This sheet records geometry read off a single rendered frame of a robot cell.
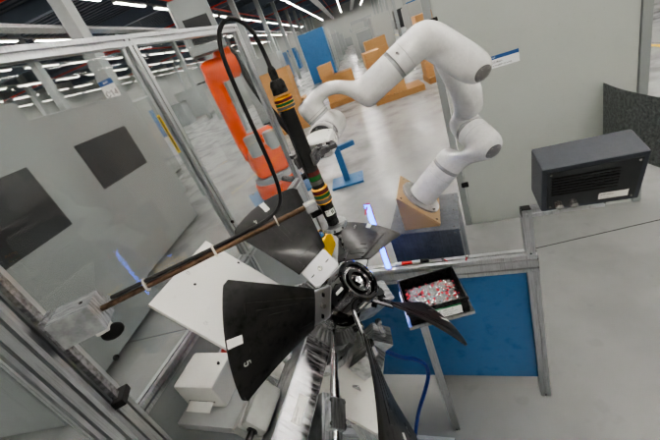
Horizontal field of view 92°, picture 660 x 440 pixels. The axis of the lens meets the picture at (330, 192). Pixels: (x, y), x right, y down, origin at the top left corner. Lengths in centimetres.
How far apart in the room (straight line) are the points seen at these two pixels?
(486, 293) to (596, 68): 175
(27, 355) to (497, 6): 261
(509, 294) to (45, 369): 147
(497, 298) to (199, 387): 116
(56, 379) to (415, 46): 117
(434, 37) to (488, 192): 206
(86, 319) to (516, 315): 148
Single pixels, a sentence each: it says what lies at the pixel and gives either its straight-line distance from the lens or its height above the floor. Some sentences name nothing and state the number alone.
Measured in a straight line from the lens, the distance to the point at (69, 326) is 93.
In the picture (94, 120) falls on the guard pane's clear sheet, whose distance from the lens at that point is 133.
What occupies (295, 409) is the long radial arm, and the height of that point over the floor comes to 112.
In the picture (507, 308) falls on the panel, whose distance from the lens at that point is 160.
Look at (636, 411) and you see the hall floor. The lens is 210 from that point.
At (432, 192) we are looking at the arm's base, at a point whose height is 106.
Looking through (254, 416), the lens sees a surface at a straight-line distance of 83.
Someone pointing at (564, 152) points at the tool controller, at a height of 124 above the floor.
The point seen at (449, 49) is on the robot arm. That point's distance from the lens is 102.
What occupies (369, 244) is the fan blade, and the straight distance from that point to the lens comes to 104.
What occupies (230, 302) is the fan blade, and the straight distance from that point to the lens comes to 69.
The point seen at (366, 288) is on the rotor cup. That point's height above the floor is 120.
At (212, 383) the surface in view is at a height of 97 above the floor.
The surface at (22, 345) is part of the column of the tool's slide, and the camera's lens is 97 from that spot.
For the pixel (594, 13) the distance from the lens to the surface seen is 269.
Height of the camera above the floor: 177
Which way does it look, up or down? 24 degrees down
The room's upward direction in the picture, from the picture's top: 21 degrees counter-clockwise
